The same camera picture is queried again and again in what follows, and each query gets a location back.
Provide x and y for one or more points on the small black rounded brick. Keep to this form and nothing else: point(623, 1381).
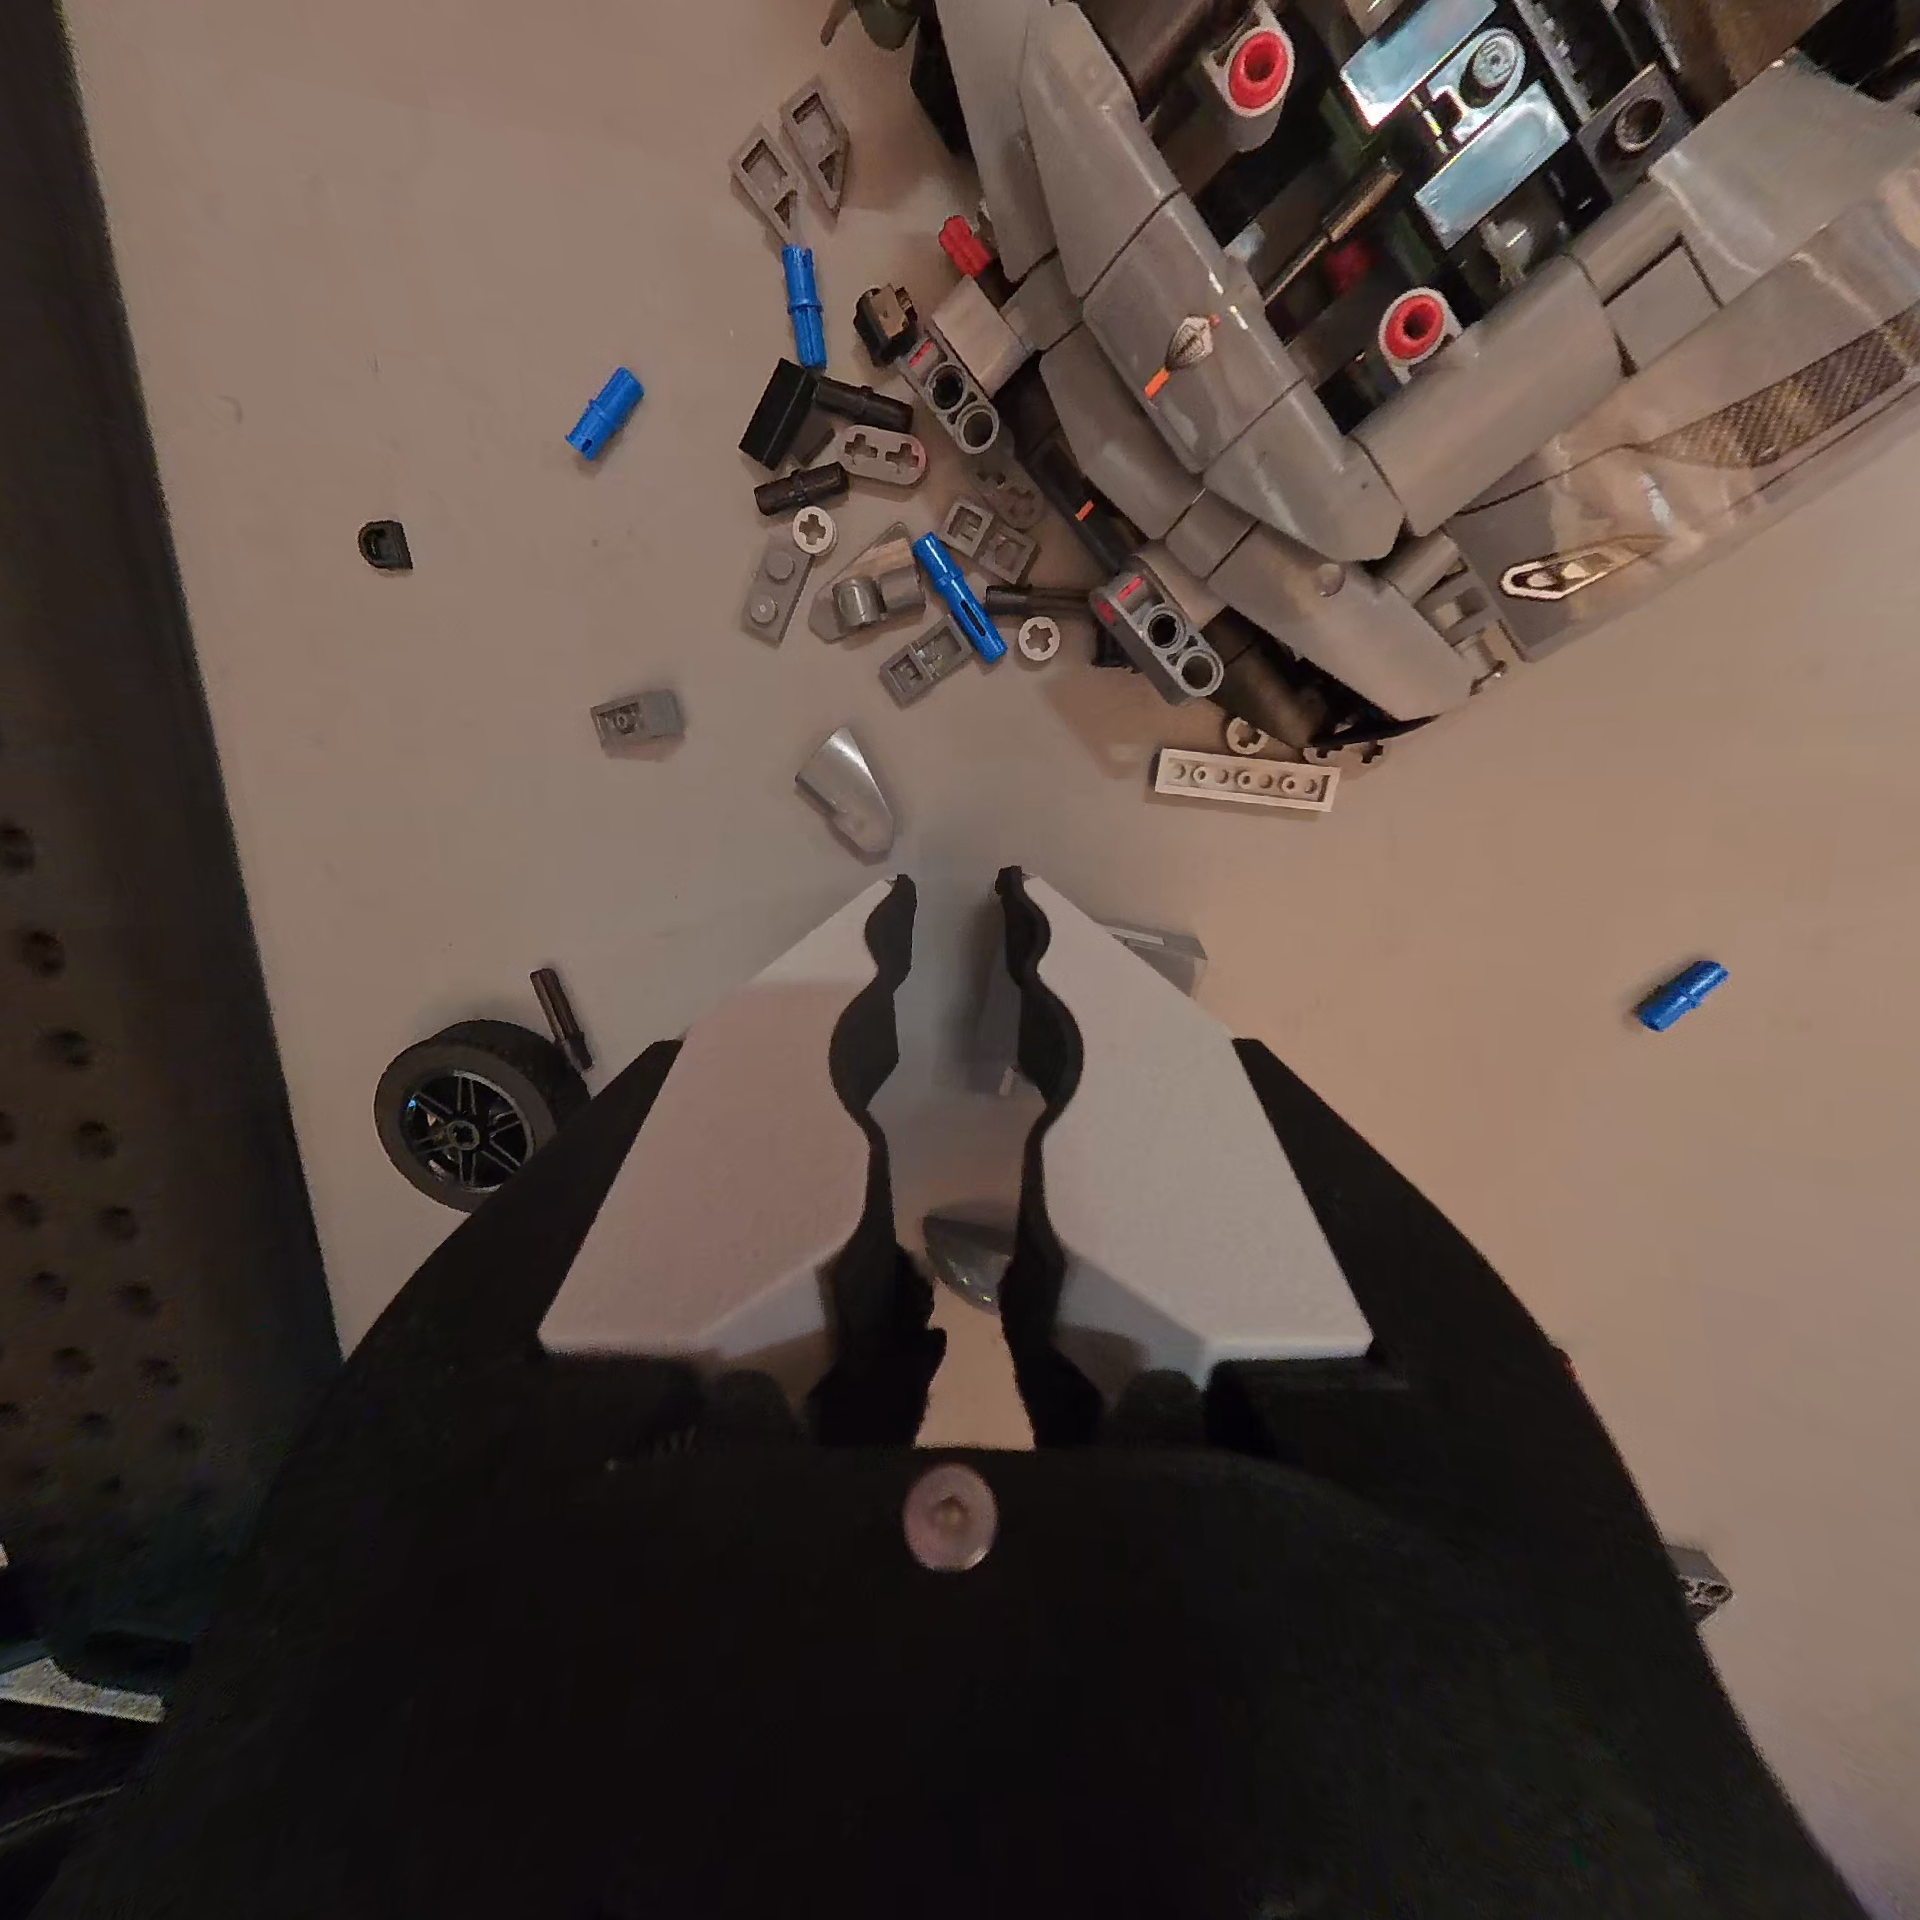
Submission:
point(388, 546)

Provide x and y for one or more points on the grey lego car model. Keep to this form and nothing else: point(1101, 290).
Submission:
point(1424, 301)

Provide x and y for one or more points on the grey studded slope piece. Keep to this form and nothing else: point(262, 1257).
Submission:
point(633, 724)

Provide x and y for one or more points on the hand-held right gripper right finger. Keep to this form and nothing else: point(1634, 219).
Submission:
point(1200, 1201)

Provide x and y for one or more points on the light grey long lego plate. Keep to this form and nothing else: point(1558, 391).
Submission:
point(1245, 781)

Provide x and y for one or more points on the black lego wheel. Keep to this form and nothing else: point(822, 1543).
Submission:
point(473, 1118)

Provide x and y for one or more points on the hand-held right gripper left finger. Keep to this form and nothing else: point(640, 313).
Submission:
point(705, 1201)

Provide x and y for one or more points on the black perforated board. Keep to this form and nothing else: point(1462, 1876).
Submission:
point(90, 751)

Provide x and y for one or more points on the long blue lego pin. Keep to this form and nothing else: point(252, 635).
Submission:
point(960, 597)

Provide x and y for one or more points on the small grey lego beam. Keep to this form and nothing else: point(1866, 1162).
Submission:
point(1703, 1579)

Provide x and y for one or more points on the pile of small lego pieces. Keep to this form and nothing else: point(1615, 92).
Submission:
point(788, 412)

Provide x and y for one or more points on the grey curved slope piece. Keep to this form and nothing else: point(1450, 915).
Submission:
point(849, 788)

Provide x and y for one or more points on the black lego pin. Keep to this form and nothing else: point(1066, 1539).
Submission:
point(561, 1018)

